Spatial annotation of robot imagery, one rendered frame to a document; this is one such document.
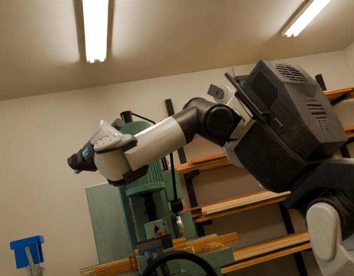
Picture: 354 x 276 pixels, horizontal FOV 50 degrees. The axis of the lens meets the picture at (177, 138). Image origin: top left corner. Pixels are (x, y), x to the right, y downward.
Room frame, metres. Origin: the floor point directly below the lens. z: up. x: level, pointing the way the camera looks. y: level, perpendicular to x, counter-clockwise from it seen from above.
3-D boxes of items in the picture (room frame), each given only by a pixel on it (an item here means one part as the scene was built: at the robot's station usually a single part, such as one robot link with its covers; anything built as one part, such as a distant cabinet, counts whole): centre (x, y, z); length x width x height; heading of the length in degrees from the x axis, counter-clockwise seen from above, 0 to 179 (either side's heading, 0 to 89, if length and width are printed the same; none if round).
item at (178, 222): (1.81, 0.09, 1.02); 0.12 x 0.03 x 0.12; 12
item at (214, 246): (1.61, -0.04, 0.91); 0.12 x 0.09 x 0.03; 12
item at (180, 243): (1.58, 0.17, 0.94); 0.21 x 0.01 x 0.08; 102
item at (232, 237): (1.66, 0.15, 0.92); 0.62 x 0.02 x 0.04; 102
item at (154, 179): (1.65, 0.19, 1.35); 0.18 x 0.18 x 0.31
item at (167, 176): (1.90, 0.08, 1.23); 0.09 x 0.08 x 0.15; 12
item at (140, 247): (1.46, 0.18, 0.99); 0.13 x 0.11 x 0.06; 102
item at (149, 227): (1.67, 0.19, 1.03); 0.14 x 0.07 x 0.09; 12
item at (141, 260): (1.46, 0.18, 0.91); 0.15 x 0.14 x 0.09; 102
